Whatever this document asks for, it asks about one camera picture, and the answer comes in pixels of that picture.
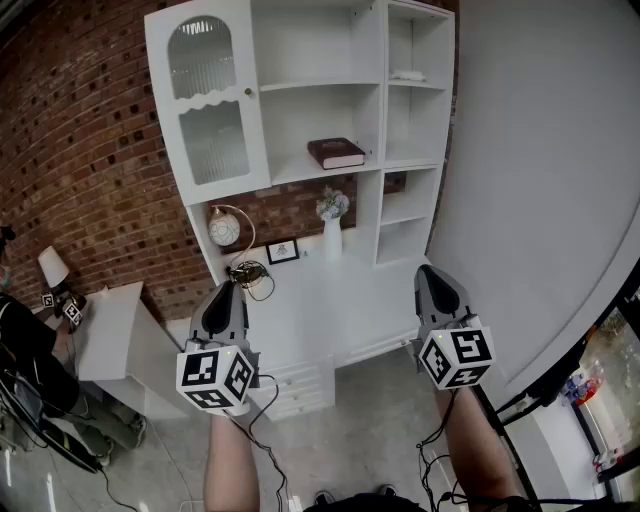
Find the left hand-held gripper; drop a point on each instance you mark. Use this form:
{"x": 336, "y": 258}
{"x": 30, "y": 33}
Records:
{"x": 202, "y": 375}

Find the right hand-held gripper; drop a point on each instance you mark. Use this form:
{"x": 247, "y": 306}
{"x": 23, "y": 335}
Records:
{"x": 465, "y": 357}

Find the dark red hardcover book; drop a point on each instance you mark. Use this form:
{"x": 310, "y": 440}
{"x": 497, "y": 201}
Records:
{"x": 332, "y": 150}

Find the white shelf compartment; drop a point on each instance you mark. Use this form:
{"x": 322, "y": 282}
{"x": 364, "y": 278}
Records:
{"x": 300, "y": 115}

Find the person's right forearm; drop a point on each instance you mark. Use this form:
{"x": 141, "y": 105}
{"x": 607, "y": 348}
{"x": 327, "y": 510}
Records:
{"x": 475, "y": 440}

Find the person's left forearm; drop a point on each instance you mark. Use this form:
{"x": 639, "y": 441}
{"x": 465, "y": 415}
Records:
{"x": 232, "y": 460}

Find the round white globe lamp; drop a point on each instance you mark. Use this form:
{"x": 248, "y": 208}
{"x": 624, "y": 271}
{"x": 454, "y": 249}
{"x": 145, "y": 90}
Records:
{"x": 224, "y": 227}

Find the white drawer unit with knobs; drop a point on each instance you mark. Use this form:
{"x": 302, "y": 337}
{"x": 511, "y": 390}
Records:
{"x": 300, "y": 390}

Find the white shelf cabinet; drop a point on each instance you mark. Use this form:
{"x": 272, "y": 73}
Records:
{"x": 325, "y": 310}

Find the white side table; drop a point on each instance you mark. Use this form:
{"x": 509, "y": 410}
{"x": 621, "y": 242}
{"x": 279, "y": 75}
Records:
{"x": 110, "y": 330}

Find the white vase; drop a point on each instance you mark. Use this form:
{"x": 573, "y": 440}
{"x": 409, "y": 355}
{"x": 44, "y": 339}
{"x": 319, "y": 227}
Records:
{"x": 332, "y": 242}

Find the pale blue flower bunch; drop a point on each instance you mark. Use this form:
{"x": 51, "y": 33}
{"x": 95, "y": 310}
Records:
{"x": 332, "y": 204}

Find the group of plastic bottles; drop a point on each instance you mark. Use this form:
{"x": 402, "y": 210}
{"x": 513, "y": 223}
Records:
{"x": 580, "y": 387}

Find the white shade table lamp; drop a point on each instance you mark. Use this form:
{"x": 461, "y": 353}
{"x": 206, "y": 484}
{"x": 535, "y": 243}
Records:
{"x": 52, "y": 265}

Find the white ribbed glass cabinet door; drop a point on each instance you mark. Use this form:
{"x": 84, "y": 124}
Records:
{"x": 165, "y": 140}

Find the person's right shoe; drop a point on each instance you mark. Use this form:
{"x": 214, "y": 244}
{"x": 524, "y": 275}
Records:
{"x": 386, "y": 490}

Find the person's shoe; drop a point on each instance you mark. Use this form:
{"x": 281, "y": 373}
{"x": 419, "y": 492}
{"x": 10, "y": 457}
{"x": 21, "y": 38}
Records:
{"x": 386, "y": 490}
{"x": 324, "y": 498}

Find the person's left shoe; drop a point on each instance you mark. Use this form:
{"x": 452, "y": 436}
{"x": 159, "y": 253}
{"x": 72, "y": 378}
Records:
{"x": 324, "y": 498}

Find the person's black clothing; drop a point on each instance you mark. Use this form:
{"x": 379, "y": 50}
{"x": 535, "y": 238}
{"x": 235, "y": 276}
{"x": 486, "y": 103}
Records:
{"x": 370, "y": 504}

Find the white folded cloth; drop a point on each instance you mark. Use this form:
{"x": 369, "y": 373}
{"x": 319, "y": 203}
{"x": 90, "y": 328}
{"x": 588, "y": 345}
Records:
{"x": 407, "y": 76}

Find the black picture frame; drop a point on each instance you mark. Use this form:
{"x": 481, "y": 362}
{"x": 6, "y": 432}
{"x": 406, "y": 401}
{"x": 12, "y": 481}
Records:
{"x": 282, "y": 251}

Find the black window frame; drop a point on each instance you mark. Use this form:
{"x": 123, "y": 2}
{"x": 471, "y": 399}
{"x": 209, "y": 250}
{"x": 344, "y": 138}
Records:
{"x": 550, "y": 385}

